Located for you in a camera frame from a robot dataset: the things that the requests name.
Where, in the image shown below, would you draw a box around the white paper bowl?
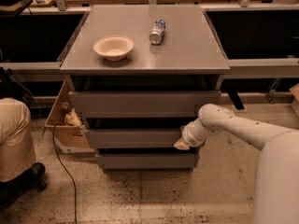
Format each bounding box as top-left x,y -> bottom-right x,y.
93,35 -> 135,62

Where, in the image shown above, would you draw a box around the crushed soda can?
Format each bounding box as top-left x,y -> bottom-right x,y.
149,19 -> 165,45

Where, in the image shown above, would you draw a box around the wooden box on floor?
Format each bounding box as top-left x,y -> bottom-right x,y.
45,81 -> 93,153

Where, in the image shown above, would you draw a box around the crumpled paper in box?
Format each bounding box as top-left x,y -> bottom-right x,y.
64,108 -> 82,127

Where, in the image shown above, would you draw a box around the black floor cable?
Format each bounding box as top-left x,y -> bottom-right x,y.
51,122 -> 78,224

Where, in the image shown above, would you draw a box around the grey drawer cabinet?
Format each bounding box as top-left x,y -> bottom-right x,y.
61,5 -> 229,171

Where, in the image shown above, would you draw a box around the grey bottom drawer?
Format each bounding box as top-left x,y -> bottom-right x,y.
95,153 -> 199,170

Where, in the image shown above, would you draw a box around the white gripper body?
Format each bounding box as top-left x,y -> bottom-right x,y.
182,119 -> 207,147

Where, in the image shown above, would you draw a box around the person leg beige trousers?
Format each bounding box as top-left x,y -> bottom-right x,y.
0,98 -> 36,182

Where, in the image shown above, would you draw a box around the grey drawer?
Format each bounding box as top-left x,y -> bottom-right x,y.
85,129 -> 181,148
95,153 -> 199,170
69,91 -> 221,118

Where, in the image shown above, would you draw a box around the grey metal rail frame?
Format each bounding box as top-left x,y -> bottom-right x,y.
0,5 -> 298,78

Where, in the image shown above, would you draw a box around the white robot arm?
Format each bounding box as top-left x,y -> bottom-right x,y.
174,104 -> 299,224

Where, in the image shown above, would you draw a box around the grey top drawer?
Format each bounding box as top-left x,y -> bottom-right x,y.
69,91 -> 221,118

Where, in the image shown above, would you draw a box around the black shoe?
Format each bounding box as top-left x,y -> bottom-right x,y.
0,162 -> 47,209

